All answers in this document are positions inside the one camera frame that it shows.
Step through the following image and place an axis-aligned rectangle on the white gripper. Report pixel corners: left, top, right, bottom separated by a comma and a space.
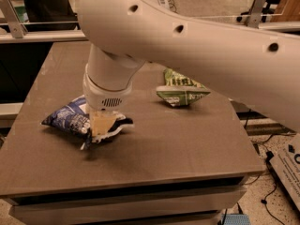
82, 70, 132, 137

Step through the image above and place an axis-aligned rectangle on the blue chip bag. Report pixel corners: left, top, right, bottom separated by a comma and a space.
41, 96, 134, 150

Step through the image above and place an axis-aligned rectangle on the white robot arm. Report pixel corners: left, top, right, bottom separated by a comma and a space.
78, 0, 300, 132

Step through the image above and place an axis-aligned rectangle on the green jalapeno chip bag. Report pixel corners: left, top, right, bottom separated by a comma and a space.
156, 68, 210, 107

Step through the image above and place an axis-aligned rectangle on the blue box under table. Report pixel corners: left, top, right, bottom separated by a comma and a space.
224, 214, 251, 225

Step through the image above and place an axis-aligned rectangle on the white printed board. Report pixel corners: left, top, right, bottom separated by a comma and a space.
270, 134, 300, 211

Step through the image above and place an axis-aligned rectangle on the left metal rail bracket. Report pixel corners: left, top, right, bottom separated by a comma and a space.
0, 0, 27, 38

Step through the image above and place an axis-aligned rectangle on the metal rail bracket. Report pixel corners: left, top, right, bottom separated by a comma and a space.
246, 0, 266, 28
0, 0, 27, 38

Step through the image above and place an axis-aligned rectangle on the black floor cable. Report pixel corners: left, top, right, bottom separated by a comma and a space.
261, 151, 287, 225

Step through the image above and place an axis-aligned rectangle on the right metal rail bracket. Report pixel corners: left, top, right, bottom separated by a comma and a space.
246, 0, 266, 28

